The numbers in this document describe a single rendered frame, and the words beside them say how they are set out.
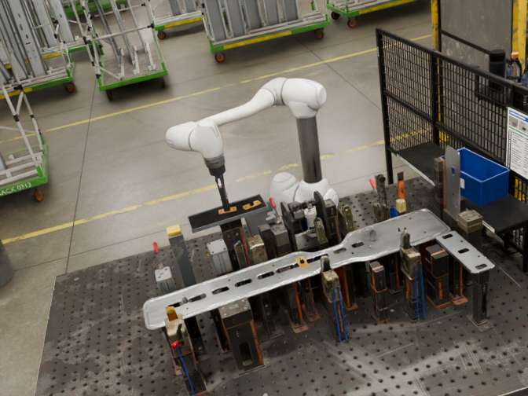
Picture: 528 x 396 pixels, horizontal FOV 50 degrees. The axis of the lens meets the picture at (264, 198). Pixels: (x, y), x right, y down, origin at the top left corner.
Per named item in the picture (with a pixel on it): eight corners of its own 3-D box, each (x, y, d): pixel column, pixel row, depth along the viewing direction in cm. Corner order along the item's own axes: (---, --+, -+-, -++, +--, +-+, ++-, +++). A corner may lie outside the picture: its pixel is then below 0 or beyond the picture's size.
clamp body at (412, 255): (411, 324, 246) (407, 261, 229) (397, 308, 256) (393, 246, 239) (430, 318, 248) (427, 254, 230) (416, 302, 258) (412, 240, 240)
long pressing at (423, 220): (147, 336, 227) (146, 333, 226) (141, 302, 246) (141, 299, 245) (454, 232, 249) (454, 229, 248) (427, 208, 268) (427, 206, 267)
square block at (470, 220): (467, 287, 259) (467, 221, 242) (457, 277, 266) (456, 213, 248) (482, 281, 261) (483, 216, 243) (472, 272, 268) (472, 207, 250)
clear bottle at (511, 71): (511, 100, 249) (513, 56, 239) (502, 97, 255) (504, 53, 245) (524, 97, 250) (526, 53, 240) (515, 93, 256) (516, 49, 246)
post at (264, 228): (275, 298, 277) (260, 230, 257) (272, 291, 281) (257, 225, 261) (284, 295, 278) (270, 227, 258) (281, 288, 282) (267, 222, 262)
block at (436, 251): (434, 312, 250) (433, 261, 236) (422, 297, 259) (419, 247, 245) (454, 305, 251) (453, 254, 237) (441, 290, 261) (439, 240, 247)
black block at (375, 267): (379, 328, 247) (374, 276, 233) (368, 313, 257) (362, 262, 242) (396, 323, 249) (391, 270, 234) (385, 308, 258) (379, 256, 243)
